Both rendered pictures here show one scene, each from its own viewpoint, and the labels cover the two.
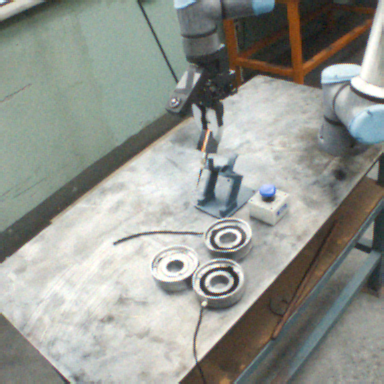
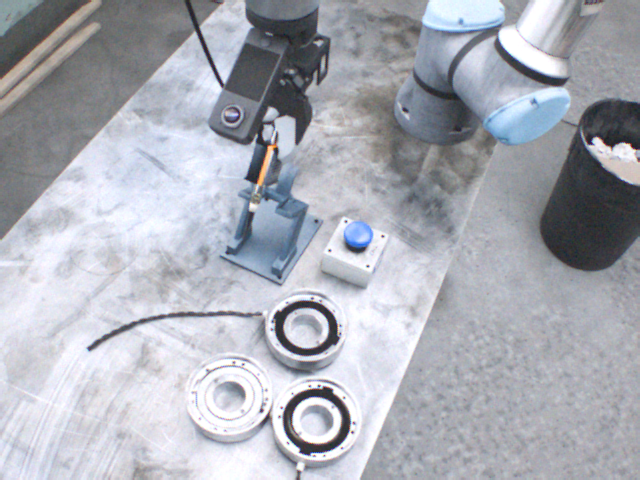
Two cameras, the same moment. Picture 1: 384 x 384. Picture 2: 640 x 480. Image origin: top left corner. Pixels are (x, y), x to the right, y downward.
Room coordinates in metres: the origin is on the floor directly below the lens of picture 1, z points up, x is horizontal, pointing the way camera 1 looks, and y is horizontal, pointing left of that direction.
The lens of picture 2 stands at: (0.40, 0.19, 1.58)
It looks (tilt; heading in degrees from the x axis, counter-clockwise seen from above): 55 degrees down; 333
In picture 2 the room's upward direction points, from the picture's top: 7 degrees clockwise
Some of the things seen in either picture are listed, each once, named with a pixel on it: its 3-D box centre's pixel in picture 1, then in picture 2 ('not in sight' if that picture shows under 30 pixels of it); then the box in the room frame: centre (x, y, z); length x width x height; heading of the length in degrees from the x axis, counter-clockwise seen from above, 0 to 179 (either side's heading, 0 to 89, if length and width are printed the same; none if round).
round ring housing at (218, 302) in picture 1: (219, 284); (316, 422); (0.65, 0.04, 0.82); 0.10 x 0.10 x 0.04
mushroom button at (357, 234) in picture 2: (268, 196); (357, 241); (0.86, -0.10, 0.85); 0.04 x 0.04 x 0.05
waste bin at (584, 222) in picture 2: not in sight; (607, 192); (1.19, -1.11, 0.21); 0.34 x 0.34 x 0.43
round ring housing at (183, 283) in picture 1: (175, 269); (229, 398); (0.71, 0.13, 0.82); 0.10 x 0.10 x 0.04
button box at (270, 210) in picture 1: (270, 203); (356, 249); (0.86, -0.10, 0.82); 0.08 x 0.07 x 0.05; 135
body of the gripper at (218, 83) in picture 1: (209, 75); (283, 47); (0.94, -0.01, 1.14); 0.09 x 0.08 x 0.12; 132
